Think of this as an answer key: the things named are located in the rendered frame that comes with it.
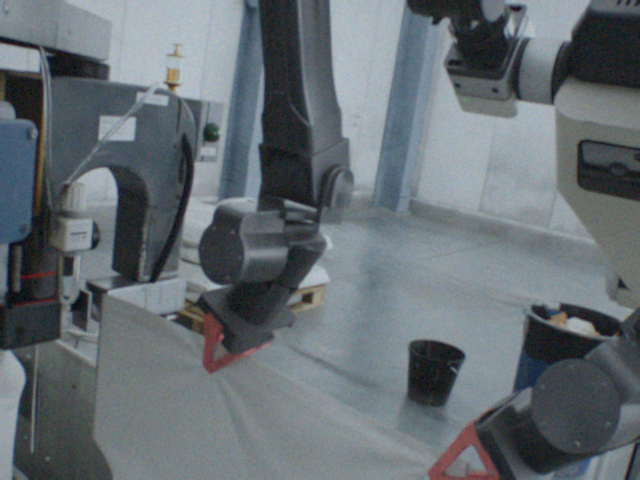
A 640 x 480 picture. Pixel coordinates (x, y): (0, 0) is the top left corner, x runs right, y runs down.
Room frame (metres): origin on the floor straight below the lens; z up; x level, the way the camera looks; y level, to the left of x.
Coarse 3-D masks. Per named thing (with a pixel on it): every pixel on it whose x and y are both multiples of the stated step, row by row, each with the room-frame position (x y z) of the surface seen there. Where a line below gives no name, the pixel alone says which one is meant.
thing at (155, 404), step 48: (144, 336) 0.72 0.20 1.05; (192, 336) 0.67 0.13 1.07; (96, 384) 0.75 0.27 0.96; (144, 384) 0.71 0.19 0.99; (192, 384) 0.67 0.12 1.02; (240, 384) 0.64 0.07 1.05; (288, 384) 0.59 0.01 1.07; (96, 432) 0.75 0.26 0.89; (144, 432) 0.71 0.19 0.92; (192, 432) 0.67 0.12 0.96; (240, 432) 0.63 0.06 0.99; (288, 432) 0.58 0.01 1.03; (336, 432) 0.55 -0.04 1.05; (384, 432) 0.52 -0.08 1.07
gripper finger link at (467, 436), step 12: (492, 408) 0.47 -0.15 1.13; (480, 420) 0.46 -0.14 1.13; (468, 432) 0.46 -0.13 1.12; (456, 444) 0.47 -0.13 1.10; (468, 444) 0.46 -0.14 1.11; (480, 444) 0.45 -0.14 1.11; (444, 456) 0.48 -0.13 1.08; (456, 456) 0.47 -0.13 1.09; (480, 456) 0.46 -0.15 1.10; (492, 456) 0.44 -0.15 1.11; (432, 468) 0.49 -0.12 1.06; (444, 468) 0.48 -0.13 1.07; (492, 468) 0.44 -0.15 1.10
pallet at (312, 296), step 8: (304, 288) 4.18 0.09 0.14; (312, 288) 4.21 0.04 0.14; (320, 288) 4.29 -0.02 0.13; (304, 296) 4.27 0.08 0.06; (312, 296) 4.23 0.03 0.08; (320, 296) 4.30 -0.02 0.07; (184, 304) 3.46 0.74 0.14; (192, 304) 3.50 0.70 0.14; (296, 304) 4.18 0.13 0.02; (304, 304) 4.21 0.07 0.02; (312, 304) 4.23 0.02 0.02; (320, 304) 4.31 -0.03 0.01; (176, 312) 3.60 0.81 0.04; (184, 312) 3.42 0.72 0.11; (192, 312) 3.39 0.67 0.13; (200, 312) 3.37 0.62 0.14; (200, 320) 3.35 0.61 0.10; (200, 328) 3.35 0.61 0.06
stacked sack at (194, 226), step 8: (192, 216) 3.59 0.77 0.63; (200, 216) 3.67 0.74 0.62; (208, 216) 3.71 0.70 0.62; (184, 224) 3.49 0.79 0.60; (192, 224) 3.47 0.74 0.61; (200, 224) 3.47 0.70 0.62; (208, 224) 3.50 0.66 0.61; (184, 232) 3.46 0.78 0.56; (192, 232) 3.43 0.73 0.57; (200, 232) 3.41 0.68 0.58; (184, 240) 3.45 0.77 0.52; (192, 240) 3.39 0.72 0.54
